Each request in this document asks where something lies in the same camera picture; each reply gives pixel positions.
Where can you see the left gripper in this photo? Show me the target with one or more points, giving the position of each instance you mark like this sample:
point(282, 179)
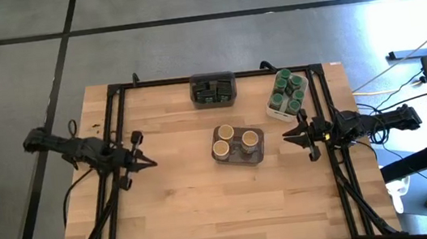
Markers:
point(128, 158)

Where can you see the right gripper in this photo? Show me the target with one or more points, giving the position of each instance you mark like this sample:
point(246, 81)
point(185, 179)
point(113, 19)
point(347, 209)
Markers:
point(317, 131)

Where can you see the white plastic bin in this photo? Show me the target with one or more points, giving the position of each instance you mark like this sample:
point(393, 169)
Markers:
point(274, 114)

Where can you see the translucent grey plastic bin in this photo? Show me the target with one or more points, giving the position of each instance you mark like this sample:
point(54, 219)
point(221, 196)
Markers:
point(215, 104)
point(239, 159)

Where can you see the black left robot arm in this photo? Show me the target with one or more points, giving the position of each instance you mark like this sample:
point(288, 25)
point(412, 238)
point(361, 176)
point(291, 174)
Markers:
point(74, 149)

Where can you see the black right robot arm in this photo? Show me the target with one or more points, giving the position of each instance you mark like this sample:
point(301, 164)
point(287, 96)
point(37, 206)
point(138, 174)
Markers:
point(381, 121)

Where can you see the black clamp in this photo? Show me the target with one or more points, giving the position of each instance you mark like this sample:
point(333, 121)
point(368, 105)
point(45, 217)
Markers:
point(266, 65)
point(135, 79)

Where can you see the white plastic floor object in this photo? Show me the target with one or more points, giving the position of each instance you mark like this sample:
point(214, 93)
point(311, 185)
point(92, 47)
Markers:
point(398, 194)

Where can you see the black desk leg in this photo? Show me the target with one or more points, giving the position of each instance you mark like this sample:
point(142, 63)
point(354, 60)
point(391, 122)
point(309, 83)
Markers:
point(414, 162)

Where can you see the black floor bar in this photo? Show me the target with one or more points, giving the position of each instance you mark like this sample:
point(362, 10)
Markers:
point(405, 54)

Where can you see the black aluminium table frame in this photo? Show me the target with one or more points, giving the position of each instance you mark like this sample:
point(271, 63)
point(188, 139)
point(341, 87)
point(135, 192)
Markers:
point(160, 82)

